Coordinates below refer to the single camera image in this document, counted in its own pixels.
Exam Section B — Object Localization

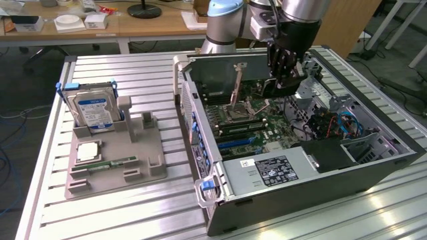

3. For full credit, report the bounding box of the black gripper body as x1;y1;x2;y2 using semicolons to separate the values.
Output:
269;19;324;63

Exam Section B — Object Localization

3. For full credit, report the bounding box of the wooden cabinet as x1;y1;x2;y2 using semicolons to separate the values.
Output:
313;0;384;60

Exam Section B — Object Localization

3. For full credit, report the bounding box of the metal socket cover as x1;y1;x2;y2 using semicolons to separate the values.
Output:
229;63;250;111

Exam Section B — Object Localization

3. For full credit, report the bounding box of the black power adapter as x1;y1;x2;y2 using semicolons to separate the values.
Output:
361;49;380;61

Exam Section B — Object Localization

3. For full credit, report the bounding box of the CPU socket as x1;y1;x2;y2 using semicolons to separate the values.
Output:
226;99;259;121

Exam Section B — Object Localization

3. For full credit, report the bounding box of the green motherboard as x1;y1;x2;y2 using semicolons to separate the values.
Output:
199;79;304;161

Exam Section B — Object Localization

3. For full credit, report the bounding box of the black installed RAM stick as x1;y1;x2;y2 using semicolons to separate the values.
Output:
217;118;269;136

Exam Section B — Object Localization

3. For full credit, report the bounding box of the stack of white papers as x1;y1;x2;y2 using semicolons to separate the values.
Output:
181;10;209;31

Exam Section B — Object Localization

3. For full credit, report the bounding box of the brown cardboard box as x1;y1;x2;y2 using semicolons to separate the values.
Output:
193;0;215;24

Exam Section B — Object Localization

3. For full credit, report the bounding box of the blue expansion slot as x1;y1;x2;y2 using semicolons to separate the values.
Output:
217;136;255;151

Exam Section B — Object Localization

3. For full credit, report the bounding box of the black plastic shroud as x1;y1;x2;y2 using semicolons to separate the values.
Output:
298;139;361;174

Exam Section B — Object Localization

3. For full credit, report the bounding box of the metal disk bay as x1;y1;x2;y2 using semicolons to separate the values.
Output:
340;128;400;166

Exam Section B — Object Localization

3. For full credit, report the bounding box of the grey power supply unit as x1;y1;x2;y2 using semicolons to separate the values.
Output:
221;146;322;196

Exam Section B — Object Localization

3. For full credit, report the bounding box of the wooden desk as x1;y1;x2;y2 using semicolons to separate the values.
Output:
0;0;209;55

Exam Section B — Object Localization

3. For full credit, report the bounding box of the black round lamp base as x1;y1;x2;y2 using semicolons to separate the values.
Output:
127;0;163;19

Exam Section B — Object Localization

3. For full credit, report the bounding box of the open black PC case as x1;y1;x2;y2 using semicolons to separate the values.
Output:
173;45;427;237

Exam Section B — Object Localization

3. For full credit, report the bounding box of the red packet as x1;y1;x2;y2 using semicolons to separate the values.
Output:
99;6;121;16

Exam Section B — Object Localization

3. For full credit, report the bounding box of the grey parts rack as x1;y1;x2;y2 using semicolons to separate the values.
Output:
65;95;169;201

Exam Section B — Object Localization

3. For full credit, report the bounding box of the small white labelled box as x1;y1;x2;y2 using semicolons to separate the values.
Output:
83;13;110;30

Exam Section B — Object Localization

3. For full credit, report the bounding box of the white round-hole box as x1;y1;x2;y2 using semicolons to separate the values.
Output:
54;14;89;34

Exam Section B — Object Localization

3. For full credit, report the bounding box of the green RAM stick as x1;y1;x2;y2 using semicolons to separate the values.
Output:
74;155;139;171

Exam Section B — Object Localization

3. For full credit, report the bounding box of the silver CPU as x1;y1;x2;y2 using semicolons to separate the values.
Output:
77;143;102;163

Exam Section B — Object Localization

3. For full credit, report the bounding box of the white box with black label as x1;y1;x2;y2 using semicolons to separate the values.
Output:
13;15;46;33

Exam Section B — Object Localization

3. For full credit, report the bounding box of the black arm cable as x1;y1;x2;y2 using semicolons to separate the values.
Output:
269;0;289;38

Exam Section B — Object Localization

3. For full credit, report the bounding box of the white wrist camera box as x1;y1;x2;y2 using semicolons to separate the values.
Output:
250;11;286;41

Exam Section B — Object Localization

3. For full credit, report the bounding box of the red wire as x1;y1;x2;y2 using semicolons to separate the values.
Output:
325;114;336;139

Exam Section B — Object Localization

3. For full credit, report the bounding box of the blue wire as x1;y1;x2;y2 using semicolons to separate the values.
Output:
336;111;366;139

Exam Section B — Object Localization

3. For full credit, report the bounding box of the white table frame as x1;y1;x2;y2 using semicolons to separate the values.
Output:
365;0;427;69

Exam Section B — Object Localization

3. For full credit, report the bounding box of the hard disk with blue bracket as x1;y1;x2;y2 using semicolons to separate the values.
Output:
54;79;119;134

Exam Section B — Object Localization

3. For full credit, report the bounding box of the blue floor cable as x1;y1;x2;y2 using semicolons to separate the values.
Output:
0;109;30;217

